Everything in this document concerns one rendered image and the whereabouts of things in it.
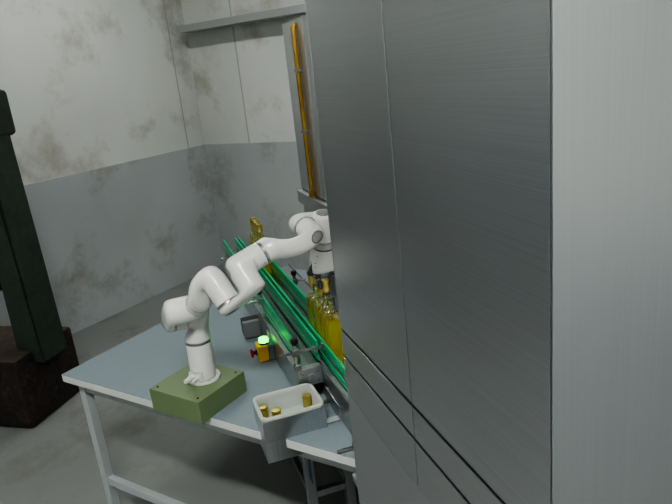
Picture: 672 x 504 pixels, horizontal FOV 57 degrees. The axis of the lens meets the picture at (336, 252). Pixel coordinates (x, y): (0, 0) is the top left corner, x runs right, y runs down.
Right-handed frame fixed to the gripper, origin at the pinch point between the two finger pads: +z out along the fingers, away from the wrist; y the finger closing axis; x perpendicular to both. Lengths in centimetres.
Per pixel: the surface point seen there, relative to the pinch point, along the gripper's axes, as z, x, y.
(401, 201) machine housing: -85, 106, 25
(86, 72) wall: 8, -383, 75
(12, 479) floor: 147, -91, 148
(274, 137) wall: 82, -368, -80
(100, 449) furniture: 99, -47, 96
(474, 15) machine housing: -113, 120, 25
